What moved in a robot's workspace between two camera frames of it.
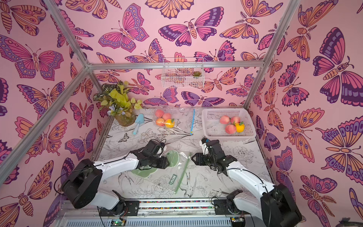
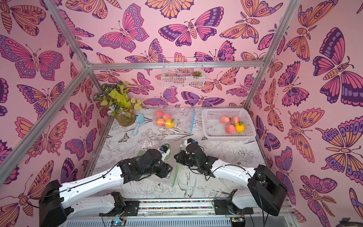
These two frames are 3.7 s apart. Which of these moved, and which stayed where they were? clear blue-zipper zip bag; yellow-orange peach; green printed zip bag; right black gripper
Moved: right black gripper; green printed zip bag
Stayed: yellow-orange peach; clear blue-zipper zip bag
